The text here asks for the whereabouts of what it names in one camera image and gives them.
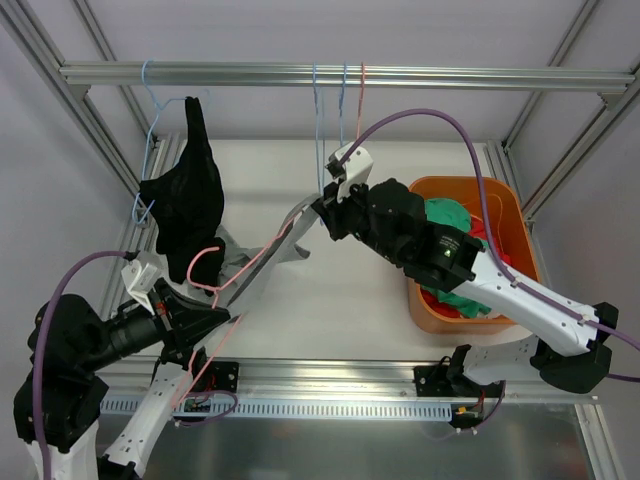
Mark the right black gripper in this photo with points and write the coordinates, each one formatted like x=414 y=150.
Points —
x=342 y=214

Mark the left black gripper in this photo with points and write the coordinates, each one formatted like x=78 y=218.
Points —
x=173 y=321

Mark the pink hanger of grey top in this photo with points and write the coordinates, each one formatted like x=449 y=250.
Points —
x=204 y=293

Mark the grey tank top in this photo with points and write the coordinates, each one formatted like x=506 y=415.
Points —
x=245 y=272

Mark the green tank top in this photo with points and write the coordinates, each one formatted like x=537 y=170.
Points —
x=448 y=212

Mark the red tank top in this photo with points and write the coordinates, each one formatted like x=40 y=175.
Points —
x=451 y=305

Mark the blue hanger of red top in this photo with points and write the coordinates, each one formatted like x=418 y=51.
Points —
x=341 y=100

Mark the blue hanger of green top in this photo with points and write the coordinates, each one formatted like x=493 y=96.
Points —
x=319 y=135

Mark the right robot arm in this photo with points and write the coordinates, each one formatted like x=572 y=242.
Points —
x=566 y=345

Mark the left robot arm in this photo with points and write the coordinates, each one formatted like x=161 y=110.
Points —
x=57 y=409

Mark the black tank top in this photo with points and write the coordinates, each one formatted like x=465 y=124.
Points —
x=187 y=204

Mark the blue hanger of black top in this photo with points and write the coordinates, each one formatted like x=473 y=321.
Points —
x=140 y=211

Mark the orange plastic basket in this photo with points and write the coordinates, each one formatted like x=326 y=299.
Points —
x=509 y=232

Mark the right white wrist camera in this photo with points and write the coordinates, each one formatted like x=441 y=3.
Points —
x=347 y=169

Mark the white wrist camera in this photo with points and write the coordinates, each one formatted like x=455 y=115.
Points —
x=347 y=169
x=139 y=276

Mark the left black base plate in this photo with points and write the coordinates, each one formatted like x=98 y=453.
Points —
x=219 y=376

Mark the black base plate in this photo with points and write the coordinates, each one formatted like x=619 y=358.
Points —
x=443 y=381
x=219 y=376

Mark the front aluminium rail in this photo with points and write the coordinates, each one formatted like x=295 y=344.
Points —
x=329 y=379

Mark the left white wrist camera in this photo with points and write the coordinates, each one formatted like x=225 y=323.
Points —
x=139 y=276

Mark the slotted cable duct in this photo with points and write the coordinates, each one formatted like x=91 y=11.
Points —
x=316 y=409

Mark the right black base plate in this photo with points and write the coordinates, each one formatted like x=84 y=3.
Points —
x=443 y=381

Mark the aluminium hanging rail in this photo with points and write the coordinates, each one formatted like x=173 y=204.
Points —
x=234 y=74

